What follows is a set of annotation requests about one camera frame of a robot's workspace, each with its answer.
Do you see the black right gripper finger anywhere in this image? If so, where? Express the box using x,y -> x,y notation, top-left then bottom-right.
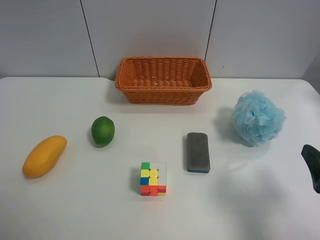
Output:
301,144 -> 320,194

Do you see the green lemon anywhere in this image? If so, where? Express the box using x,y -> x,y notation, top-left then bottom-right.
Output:
91,116 -> 115,147

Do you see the orange wicker basket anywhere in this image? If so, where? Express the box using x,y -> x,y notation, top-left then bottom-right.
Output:
115,56 -> 212,106

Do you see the blue bath loofah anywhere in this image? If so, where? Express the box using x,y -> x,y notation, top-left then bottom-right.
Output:
232,90 -> 286,147

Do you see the grey board eraser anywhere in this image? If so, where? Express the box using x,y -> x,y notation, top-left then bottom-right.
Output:
186,132 -> 211,174

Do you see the colourful puzzle cube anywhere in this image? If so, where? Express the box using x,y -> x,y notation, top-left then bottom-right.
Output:
139,162 -> 167,197

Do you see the yellow mango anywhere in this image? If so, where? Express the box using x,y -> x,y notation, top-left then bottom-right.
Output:
22,135 -> 67,179

